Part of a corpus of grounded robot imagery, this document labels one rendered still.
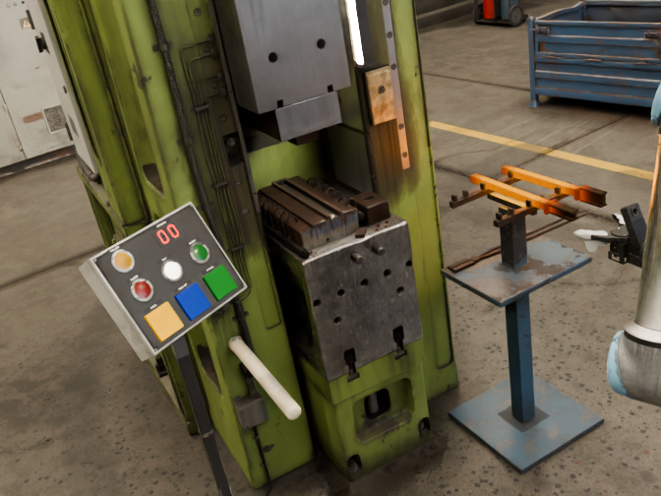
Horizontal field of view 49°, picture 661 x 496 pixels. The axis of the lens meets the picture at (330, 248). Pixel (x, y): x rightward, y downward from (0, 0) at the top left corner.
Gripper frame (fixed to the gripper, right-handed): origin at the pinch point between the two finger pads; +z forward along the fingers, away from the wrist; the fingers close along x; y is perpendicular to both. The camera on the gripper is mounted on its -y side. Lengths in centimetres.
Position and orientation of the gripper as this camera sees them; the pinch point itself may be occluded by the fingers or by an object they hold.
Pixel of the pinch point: (592, 220)
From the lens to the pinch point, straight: 215.0
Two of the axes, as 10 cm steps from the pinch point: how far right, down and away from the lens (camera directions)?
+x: 8.6, -3.5, 3.7
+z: -4.8, -3.2, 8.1
